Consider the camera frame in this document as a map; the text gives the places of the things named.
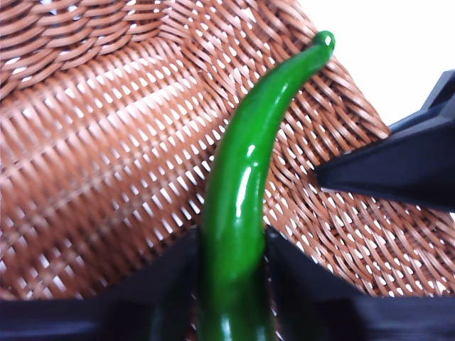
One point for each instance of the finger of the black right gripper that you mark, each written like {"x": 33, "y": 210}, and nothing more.
{"x": 444, "y": 90}
{"x": 401, "y": 167}

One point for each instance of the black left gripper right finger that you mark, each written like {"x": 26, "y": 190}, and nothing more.
{"x": 355, "y": 316}

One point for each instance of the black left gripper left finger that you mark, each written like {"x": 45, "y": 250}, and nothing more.
{"x": 106, "y": 316}

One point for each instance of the brown wicker basket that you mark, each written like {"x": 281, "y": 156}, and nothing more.
{"x": 106, "y": 142}

